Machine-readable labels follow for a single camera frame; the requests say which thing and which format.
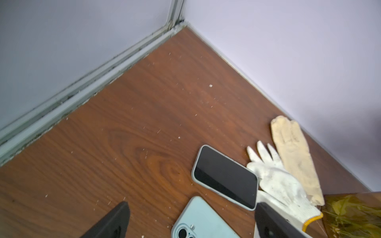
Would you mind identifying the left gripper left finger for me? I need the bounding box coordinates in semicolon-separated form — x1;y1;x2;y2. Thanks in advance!
80;201;131;238

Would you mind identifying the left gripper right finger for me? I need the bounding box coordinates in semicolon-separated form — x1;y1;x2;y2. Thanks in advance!
254;202;310;238

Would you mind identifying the mint green phone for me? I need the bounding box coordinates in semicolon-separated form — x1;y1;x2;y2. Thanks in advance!
171;196;238;238

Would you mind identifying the grey plastic storage box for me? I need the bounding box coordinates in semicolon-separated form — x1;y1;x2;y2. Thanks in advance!
254;191;310;238

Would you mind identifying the white cotton glove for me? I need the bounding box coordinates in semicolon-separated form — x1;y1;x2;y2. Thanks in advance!
246;141;323;232

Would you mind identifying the cream rubber glove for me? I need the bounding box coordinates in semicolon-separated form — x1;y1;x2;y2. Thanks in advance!
270;116;325;206

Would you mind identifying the artificial plant in vase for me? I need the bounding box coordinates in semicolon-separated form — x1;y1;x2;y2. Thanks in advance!
321;192;381;238

